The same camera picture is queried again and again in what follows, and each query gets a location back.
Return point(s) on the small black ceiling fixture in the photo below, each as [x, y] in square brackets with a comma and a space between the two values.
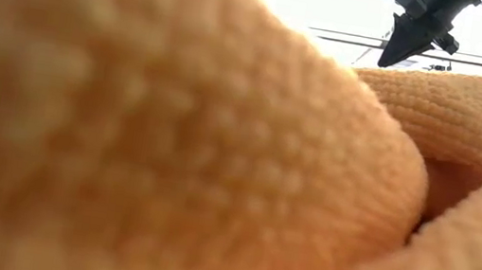
[440, 68]

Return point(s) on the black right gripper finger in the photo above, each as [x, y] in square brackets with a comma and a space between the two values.
[396, 38]
[420, 42]

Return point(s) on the orange microfiber towel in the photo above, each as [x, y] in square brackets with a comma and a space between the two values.
[172, 144]

